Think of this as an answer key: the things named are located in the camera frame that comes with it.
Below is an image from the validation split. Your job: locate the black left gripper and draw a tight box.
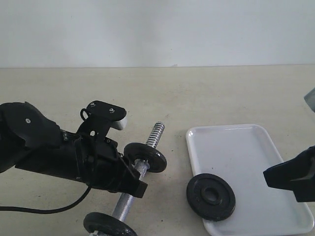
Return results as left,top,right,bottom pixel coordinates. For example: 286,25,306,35
73,134,148,198

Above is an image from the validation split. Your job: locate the chrome dumbbell bar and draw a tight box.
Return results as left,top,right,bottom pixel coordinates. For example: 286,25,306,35
93,121,165,236

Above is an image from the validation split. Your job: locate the black far-end weight plate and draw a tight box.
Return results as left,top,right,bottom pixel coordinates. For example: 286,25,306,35
124,143,167,173

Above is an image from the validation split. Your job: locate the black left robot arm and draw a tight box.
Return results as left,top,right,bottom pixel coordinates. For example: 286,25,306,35
0,101,147,198

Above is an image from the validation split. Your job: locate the white rectangular tray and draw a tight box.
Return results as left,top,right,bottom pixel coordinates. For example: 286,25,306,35
186,124,314,236

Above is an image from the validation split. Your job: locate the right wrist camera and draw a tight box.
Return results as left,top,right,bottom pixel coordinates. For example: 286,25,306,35
304,88,315,112

